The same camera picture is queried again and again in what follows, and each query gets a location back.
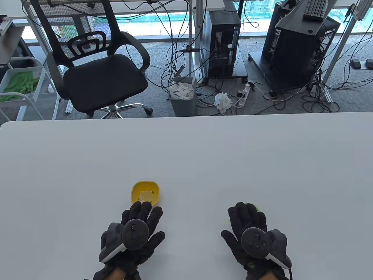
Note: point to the person's right hand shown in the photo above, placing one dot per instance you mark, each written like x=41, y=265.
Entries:
x=247, y=217

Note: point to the person's left hand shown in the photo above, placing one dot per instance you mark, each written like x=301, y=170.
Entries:
x=156, y=217

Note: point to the green small dish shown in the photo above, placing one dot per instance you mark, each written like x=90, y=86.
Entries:
x=257, y=208

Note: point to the black white controller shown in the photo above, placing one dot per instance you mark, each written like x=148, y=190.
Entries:
x=253, y=243
x=135, y=234

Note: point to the yellow small dish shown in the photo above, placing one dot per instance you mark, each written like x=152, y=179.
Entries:
x=137, y=189

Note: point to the person's left forearm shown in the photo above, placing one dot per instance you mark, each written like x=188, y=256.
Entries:
x=118, y=275

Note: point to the pile of white rice grains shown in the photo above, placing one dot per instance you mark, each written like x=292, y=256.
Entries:
x=144, y=196

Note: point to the grey trash bin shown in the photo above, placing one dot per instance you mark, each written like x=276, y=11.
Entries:
x=182, y=108

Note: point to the crumpled white paper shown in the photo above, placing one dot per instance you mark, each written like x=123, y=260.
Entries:
x=223, y=100

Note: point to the white power strip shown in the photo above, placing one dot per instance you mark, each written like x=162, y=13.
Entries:
x=244, y=97

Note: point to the white trash bag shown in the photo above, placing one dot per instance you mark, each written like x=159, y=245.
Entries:
x=182, y=90

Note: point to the black mesh office chair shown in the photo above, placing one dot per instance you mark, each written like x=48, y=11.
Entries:
x=105, y=78

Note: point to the black rolling platform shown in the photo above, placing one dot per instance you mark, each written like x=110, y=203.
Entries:
x=241, y=68

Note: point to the black flat floor platform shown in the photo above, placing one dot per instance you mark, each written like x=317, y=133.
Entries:
x=259, y=62

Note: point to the large black computer tower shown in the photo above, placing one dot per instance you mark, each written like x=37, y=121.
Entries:
x=294, y=58

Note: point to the white metal trolley cart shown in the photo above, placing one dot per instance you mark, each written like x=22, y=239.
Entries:
x=22, y=113

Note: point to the grey foot pedal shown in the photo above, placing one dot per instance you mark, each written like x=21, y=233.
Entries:
x=369, y=64
x=355, y=64

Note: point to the green cloth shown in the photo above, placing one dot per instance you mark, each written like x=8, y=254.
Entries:
x=20, y=83

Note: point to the black tilted desk panel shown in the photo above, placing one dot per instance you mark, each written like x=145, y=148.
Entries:
x=294, y=22

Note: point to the black keyboard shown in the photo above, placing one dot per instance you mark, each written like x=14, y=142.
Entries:
x=314, y=8

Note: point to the silver aluminium frame leg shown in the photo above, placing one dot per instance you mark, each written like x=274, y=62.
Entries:
x=335, y=58

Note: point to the white desk post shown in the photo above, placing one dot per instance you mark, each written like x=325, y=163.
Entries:
x=198, y=35

